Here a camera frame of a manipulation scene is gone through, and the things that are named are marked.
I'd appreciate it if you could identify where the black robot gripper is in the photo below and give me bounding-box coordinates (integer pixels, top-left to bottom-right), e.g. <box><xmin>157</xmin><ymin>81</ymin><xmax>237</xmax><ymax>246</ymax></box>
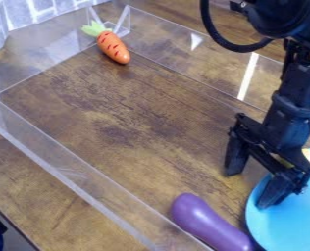
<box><xmin>223</xmin><ymin>91</ymin><xmax>310</xmax><ymax>210</ymax></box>

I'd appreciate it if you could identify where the blue round plate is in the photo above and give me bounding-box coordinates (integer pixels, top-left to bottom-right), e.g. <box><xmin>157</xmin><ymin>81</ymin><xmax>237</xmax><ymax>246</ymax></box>
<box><xmin>244</xmin><ymin>142</ymin><xmax>310</xmax><ymax>251</ymax></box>

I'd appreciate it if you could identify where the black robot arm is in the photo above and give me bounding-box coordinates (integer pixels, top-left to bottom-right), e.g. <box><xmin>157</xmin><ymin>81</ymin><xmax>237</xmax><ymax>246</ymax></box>
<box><xmin>223</xmin><ymin>0</ymin><xmax>310</xmax><ymax>209</ymax></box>

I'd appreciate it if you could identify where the purple toy eggplant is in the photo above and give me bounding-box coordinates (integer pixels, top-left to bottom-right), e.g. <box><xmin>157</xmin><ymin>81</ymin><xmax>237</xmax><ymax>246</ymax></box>
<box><xmin>170</xmin><ymin>193</ymin><xmax>254</xmax><ymax>251</ymax></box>

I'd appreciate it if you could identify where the yellow toy lemon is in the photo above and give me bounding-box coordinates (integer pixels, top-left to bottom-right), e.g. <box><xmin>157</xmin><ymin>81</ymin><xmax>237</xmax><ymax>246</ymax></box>
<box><xmin>276</xmin><ymin>148</ymin><xmax>310</xmax><ymax>172</ymax></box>

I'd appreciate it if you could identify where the orange toy carrot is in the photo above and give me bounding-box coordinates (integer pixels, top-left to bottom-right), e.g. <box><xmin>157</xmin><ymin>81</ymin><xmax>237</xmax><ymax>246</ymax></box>
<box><xmin>82</xmin><ymin>21</ymin><xmax>130</xmax><ymax>65</ymax></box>

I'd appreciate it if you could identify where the white grid curtain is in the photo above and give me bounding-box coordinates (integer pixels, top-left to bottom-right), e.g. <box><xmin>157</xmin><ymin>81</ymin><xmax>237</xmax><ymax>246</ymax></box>
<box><xmin>0</xmin><ymin>0</ymin><xmax>110</xmax><ymax>49</ymax></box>

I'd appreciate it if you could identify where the clear acrylic enclosure wall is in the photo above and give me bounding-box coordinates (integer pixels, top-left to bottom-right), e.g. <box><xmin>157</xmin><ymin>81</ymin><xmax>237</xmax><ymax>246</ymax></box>
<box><xmin>0</xmin><ymin>2</ymin><xmax>282</xmax><ymax>251</ymax></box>

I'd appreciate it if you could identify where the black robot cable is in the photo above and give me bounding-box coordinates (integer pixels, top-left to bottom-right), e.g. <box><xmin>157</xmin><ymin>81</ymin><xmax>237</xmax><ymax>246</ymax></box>
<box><xmin>198</xmin><ymin>0</ymin><xmax>276</xmax><ymax>54</ymax></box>

